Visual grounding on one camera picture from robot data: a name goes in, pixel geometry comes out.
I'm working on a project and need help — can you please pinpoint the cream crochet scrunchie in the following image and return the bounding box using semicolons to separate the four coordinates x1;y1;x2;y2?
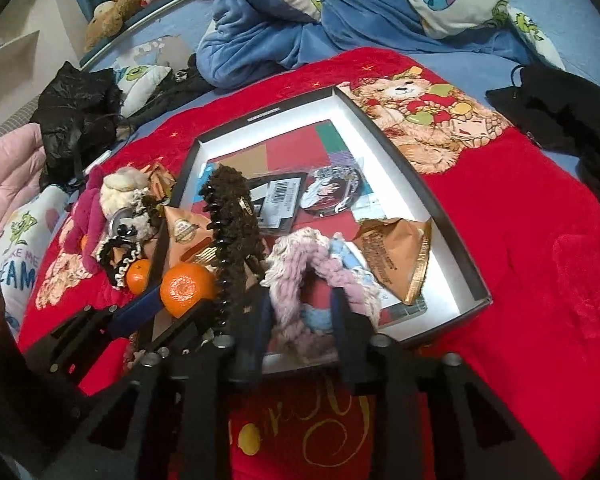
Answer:
266;227;333;367

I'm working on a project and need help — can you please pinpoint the black cardboard box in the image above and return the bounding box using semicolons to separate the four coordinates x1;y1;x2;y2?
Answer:
152;85;493;376

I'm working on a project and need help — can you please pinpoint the white printed pillow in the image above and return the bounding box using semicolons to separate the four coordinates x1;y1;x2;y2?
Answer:
0;184;66;332

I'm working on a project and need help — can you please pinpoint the round printed badge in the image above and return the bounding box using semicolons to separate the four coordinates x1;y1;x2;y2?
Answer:
299;163;367;217

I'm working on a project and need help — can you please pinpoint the blue bed sheet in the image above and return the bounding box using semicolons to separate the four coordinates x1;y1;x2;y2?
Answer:
75;0;600;181

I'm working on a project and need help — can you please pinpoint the black clothing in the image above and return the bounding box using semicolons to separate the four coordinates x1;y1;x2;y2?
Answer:
134;54;214;121

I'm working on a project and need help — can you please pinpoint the blue crochet scrunchie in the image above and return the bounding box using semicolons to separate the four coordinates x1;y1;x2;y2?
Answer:
300;237;378;336

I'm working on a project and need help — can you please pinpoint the small cartoon pillow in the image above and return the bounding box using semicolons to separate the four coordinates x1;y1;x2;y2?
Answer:
112;63;174;119

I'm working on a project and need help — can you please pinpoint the black puffer jacket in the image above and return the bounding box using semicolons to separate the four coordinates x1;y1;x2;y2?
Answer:
29;61;124;191

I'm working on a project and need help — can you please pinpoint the white plush rabbit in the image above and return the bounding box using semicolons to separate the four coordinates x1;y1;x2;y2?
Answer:
99;167;151;211

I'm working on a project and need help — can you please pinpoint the black garment with cord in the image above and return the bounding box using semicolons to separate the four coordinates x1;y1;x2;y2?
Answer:
485;64;600;202

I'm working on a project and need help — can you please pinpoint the brown teddy plush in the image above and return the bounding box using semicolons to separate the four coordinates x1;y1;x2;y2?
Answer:
83;0;186;54

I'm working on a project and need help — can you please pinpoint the black white lace scrunchie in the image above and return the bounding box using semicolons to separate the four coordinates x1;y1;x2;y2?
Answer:
96;234;142;290

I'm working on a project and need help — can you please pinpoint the red printed blanket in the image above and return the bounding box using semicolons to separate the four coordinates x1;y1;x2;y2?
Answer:
17;47;600;480

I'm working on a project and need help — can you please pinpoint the pink crochet scrunchie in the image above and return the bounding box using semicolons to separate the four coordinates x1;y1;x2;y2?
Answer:
325;254;383;331

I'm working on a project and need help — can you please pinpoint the blue cartoon blanket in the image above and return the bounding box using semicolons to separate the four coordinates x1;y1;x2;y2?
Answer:
182;0;566;91

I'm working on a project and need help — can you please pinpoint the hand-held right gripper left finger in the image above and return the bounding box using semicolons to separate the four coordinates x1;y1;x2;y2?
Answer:
80;290;277;480

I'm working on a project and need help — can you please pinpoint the pink quilt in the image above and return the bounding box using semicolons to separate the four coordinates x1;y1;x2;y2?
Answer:
0;122;49;242

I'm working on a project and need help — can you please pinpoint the triangular brown snack packet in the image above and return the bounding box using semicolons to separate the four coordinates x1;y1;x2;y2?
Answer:
161;205;216;273

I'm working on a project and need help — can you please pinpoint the bed headboard rail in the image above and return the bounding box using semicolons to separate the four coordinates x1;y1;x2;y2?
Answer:
77;0;191;69

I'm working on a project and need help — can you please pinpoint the white plastic stick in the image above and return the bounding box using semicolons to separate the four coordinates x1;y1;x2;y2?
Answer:
82;149;114;176

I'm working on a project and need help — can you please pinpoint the black card packet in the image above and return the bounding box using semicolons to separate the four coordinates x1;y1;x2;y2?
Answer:
244;172;309;235

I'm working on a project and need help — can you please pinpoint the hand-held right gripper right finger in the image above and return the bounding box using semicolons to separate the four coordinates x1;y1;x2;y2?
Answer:
329;289;548;480

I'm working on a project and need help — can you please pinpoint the magenta plush bear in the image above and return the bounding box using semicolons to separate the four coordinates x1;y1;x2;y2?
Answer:
60;167;108;273

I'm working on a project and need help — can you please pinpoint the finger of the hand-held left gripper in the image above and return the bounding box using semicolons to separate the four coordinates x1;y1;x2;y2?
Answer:
50;287;163;362
130;297;221;362

